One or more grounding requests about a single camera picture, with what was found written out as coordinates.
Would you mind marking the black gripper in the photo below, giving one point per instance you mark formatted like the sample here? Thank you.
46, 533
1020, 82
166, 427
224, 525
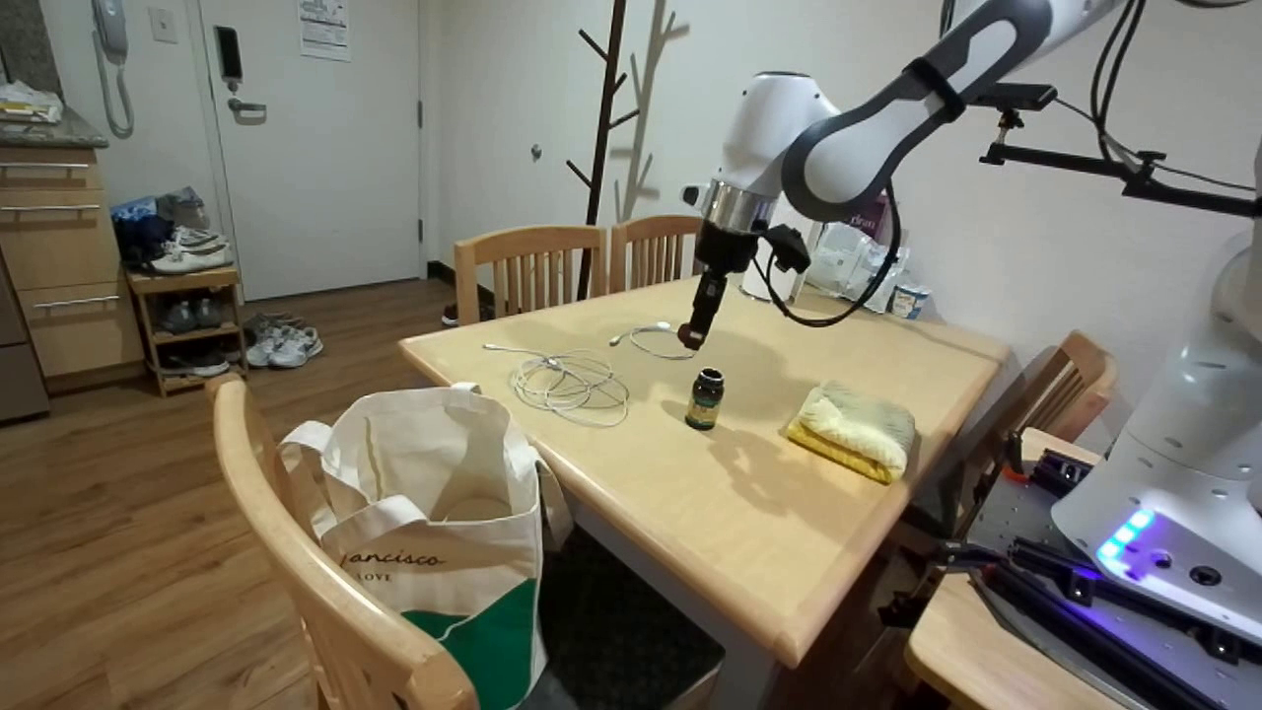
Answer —
720, 271

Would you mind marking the dark red round lid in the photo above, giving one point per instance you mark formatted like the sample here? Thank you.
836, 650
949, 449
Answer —
687, 339

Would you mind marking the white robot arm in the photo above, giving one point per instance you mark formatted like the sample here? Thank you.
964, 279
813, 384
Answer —
772, 133

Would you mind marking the small dark glass bottle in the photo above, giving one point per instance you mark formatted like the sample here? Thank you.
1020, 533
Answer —
707, 400

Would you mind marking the wooden slatted chair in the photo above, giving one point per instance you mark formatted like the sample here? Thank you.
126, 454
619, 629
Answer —
652, 251
532, 271

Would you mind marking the clear plastic bag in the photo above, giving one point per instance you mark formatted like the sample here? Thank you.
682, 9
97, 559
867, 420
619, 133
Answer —
854, 271

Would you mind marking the yellow folded cloth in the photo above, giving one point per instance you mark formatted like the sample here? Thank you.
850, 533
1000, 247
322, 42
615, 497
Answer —
854, 431

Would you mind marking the light wooden coat rack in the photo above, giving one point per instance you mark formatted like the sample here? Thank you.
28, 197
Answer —
644, 120

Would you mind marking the dark brown coat rack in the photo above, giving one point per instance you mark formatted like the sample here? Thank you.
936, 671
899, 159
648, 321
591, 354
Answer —
606, 120

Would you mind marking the white and green tote bag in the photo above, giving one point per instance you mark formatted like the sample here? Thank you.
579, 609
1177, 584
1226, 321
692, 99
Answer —
435, 516

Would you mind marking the wooden chair beside robot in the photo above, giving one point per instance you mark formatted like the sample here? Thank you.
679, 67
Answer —
1038, 396

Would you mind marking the white door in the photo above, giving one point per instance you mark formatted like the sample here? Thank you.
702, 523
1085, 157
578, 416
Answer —
327, 172

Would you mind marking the white grey sneakers pair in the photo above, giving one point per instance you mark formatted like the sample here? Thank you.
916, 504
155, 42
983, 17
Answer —
282, 343

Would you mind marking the small wooden side table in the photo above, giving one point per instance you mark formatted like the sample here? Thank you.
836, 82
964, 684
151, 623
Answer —
988, 656

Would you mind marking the wooden chair with curved backrest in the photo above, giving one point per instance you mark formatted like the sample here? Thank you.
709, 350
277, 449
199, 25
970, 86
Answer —
282, 539

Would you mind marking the paper sheet on door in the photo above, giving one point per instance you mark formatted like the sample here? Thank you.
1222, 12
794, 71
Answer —
323, 25

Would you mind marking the wooden shoe rack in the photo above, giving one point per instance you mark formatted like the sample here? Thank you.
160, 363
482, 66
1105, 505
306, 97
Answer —
181, 282

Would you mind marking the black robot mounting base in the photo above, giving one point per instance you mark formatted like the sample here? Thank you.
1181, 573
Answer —
1117, 634

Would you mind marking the dark bag on rack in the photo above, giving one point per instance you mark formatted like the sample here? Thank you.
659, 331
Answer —
141, 224

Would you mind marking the wooden drawer cabinet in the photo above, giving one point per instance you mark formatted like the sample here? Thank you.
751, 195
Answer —
73, 262

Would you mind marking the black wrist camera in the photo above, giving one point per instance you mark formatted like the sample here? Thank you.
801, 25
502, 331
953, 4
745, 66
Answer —
784, 247

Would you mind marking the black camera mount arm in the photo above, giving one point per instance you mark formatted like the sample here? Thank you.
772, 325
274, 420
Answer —
1079, 163

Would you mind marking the white wall switch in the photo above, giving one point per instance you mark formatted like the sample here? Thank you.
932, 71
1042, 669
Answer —
161, 20

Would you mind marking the white wall intercom phone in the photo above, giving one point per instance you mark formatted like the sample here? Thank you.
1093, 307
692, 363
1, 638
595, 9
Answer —
111, 25

